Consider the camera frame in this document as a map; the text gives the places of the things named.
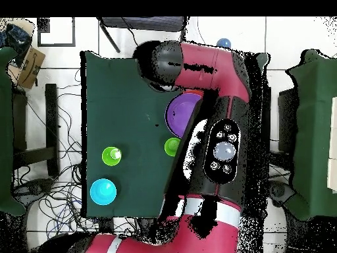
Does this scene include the plain green cup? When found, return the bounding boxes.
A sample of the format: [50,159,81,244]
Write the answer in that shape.
[163,137,182,157]

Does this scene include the purple bowl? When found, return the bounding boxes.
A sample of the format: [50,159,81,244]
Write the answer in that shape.
[165,93,203,139]

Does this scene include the light blue small bowl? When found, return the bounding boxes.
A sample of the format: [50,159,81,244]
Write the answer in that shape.
[89,178,118,206]

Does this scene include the dark blue small bowl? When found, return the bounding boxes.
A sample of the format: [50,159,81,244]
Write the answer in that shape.
[216,38,232,49]

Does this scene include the dark green table cloth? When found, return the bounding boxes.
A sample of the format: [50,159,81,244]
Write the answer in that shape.
[80,50,271,219]

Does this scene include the ribbed green cup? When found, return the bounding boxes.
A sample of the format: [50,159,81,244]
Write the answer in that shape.
[101,146,122,167]

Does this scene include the black power strip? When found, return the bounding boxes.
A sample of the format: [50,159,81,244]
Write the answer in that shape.
[99,218,115,234]

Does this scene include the dark folding chair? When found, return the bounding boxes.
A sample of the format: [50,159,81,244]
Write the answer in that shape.
[96,16,190,53]

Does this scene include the green cloth side table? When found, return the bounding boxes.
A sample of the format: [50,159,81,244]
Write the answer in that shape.
[0,46,27,217]
[285,49,337,221]

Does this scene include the brown cardboard box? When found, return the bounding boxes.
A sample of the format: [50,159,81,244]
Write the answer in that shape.
[6,46,46,90]

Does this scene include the black bag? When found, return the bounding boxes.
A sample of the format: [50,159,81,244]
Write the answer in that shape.
[5,23,33,67]

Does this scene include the tangled black floor cables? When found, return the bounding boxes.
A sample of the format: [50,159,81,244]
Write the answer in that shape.
[11,68,140,238]

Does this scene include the black stand frame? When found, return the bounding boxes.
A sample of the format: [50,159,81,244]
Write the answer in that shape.
[11,83,61,177]
[277,88,299,154]

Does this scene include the black square frame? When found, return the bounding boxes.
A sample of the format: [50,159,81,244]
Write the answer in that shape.
[37,16,76,47]

